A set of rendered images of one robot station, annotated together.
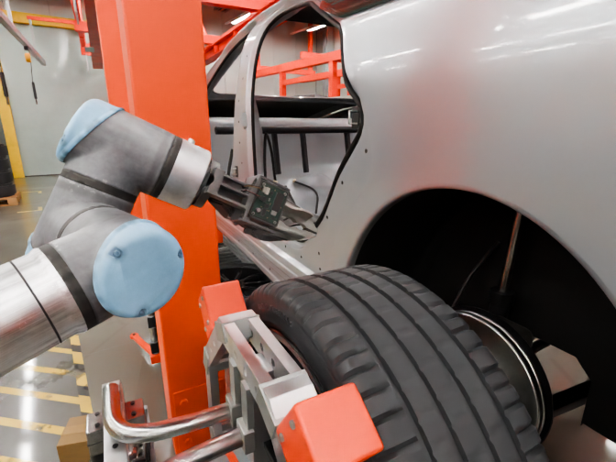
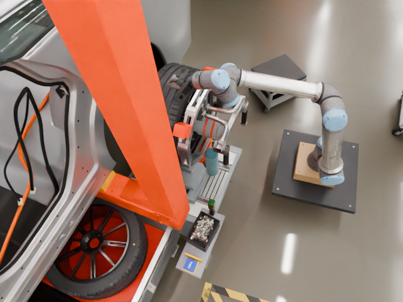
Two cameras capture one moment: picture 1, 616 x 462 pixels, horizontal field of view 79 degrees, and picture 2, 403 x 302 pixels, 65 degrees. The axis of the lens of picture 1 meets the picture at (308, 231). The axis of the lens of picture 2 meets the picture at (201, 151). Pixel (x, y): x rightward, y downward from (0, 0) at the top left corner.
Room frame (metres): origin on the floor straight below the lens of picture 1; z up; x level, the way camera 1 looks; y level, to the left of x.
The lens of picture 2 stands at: (1.17, 1.07, 2.51)
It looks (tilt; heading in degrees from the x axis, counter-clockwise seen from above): 59 degrees down; 236
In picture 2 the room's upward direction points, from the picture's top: 6 degrees counter-clockwise
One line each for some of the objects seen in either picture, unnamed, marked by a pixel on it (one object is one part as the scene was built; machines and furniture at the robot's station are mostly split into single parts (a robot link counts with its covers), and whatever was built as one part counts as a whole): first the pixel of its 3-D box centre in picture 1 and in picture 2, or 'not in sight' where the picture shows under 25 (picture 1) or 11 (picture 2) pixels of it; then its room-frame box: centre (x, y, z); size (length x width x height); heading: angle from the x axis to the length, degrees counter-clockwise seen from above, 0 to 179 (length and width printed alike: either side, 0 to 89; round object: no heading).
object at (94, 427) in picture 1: (117, 424); (221, 148); (0.54, 0.33, 0.93); 0.09 x 0.05 x 0.05; 118
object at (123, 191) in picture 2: not in sight; (123, 187); (1.11, 0.04, 0.69); 0.52 x 0.17 x 0.35; 118
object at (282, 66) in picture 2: not in sight; (275, 83); (-0.66, -0.23, 0.17); 0.43 x 0.36 x 0.34; 169
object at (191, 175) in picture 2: not in sight; (185, 156); (0.56, -0.08, 0.32); 0.40 x 0.30 x 0.28; 28
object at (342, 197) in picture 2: not in sight; (312, 175); (-0.16, 0.66, 0.15); 0.60 x 0.60 x 0.30; 35
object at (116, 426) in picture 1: (167, 383); (212, 124); (0.51, 0.23, 1.03); 0.19 x 0.18 x 0.11; 118
